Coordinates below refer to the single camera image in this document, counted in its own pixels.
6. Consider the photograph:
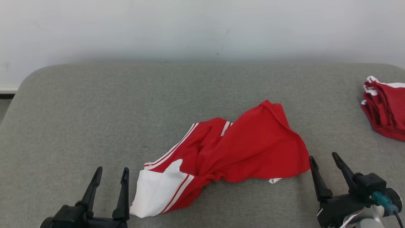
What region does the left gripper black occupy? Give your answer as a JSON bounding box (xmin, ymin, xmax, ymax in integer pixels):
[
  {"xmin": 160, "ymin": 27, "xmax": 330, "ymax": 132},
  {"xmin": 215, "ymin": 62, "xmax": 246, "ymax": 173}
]
[{"xmin": 40, "ymin": 167, "xmax": 130, "ymax": 228}]

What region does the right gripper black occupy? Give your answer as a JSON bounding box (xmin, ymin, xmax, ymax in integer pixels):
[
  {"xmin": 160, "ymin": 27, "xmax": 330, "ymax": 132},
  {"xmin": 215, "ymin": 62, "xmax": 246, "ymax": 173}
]
[{"xmin": 309, "ymin": 152, "xmax": 374, "ymax": 228}]

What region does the red shorts white trim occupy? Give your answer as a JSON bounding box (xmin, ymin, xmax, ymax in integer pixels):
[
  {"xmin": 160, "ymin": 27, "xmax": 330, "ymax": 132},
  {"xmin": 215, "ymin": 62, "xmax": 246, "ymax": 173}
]
[{"xmin": 361, "ymin": 76, "xmax": 405, "ymax": 142}]

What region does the red white basketball jersey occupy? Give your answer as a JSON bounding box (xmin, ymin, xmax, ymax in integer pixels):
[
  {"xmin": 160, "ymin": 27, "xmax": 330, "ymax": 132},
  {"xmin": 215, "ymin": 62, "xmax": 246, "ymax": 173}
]
[{"xmin": 129, "ymin": 100, "xmax": 311, "ymax": 219}]

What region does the thin white wire bundle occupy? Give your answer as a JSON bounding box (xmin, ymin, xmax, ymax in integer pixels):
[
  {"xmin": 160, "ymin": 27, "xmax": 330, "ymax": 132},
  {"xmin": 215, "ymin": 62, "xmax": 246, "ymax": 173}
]
[{"xmin": 339, "ymin": 213, "xmax": 363, "ymax": 228}]

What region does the black cable teal connector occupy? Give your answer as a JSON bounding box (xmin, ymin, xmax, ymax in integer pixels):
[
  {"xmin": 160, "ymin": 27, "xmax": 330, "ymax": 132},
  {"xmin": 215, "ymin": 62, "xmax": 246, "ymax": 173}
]
[{"xmin": 371, "ymin": 191, "xmax": 405, "ymax": 228}]

